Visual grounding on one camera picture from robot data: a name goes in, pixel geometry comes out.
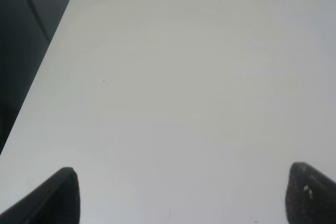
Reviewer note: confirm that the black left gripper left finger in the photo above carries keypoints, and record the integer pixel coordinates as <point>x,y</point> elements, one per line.
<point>56,200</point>

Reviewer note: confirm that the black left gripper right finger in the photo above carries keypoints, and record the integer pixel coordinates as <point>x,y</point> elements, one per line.
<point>310,195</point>

